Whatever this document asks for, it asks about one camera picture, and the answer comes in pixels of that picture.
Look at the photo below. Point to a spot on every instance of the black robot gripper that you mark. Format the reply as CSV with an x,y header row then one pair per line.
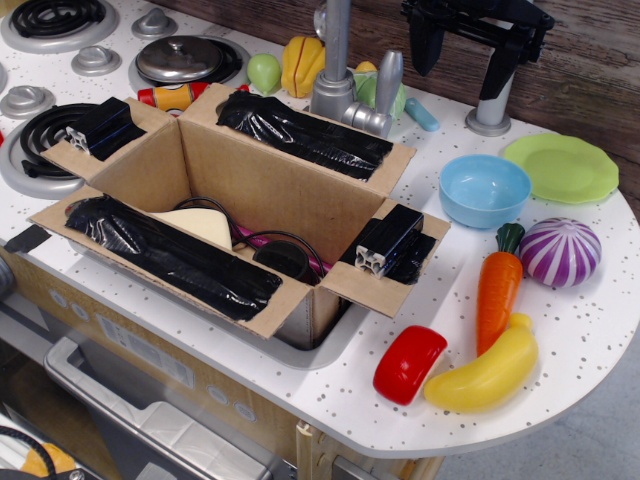
x,y
515,29

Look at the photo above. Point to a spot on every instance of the light blue plastic bowl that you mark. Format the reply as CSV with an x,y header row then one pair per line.
x,y
483,191

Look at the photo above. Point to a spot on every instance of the light blue toy utensil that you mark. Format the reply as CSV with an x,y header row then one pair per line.
x,y
421,115

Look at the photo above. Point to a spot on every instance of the yellow toy lemon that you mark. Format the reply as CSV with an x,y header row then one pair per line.
x,y
365,67

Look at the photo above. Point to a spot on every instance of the green toy cabbage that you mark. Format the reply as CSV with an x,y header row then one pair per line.
x,y
366,86

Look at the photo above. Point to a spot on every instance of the grey toy faucet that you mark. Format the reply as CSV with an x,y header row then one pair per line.
x,y
334,93

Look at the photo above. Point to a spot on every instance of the green plastic plate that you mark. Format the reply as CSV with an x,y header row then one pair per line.
x,y
564,169

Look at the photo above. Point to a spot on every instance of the yellow toy starfruit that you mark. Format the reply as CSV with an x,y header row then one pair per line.
x,y
302,59

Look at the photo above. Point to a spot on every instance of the black aluminium profile block right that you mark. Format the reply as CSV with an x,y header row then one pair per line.
x,y
382,247

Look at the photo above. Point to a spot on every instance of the black aluminium profile block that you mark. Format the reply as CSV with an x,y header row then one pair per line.
x,y
104,129
382,247

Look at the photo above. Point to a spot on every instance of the green toy pear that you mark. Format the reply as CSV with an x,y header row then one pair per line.
x,y
264,72

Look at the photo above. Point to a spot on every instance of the purple striped toy onion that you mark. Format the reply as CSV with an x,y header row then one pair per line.
x,y
560,252

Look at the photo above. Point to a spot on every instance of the orange toy carrot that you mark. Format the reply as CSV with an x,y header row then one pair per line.
x,y
499,280

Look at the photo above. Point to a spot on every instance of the open cardboard box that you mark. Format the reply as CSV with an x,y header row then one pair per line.
x,y
262,188

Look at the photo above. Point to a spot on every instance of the pink toy item in box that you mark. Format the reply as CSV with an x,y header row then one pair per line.
x,y
242,235

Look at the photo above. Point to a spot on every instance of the silver pot lid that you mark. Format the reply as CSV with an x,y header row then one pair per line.
x,y
178,59

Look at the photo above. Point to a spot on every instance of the red orange toy hotdog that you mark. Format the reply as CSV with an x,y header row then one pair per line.
x,y
173,99

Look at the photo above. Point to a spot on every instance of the red toy cheese wedge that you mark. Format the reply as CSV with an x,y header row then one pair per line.
x,y
407,362

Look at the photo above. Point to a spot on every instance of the cream toy cheese slice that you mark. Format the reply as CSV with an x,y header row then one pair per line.
x,y
208,224

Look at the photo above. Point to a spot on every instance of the grey stove knob top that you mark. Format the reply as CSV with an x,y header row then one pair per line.
x,y
155,24

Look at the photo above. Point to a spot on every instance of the grey stove knob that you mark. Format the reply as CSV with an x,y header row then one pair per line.
x,y
26,101
95,60
155,24

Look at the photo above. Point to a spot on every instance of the yellow toy banana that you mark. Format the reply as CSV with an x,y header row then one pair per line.
x,y
491,379

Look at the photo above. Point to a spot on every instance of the black aluminium profile block left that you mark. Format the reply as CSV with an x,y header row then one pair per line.
x,y
104,129

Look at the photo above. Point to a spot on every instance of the grey stove knob middle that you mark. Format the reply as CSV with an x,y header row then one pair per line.
x,y
95,60

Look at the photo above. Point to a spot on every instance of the black toy burner coil left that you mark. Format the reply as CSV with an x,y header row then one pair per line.
x,y
43,132

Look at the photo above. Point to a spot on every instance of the black toy burner coil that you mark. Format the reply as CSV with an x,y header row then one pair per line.
x,y
41,18
43,132

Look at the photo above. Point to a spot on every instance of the black toy burner coil top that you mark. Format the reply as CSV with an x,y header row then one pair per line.
x,y
41,18

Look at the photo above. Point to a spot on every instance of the grey stove knob left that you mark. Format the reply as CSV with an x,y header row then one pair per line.
x,y
26,101

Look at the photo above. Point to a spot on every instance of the black tape piece on counter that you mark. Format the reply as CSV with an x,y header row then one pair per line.
x,y
27,240

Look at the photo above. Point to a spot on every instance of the grey toy tap handle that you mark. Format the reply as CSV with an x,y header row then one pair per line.
x,y
490,118

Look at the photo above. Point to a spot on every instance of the grey oven door handle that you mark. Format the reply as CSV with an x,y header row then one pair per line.
x,y
151,431

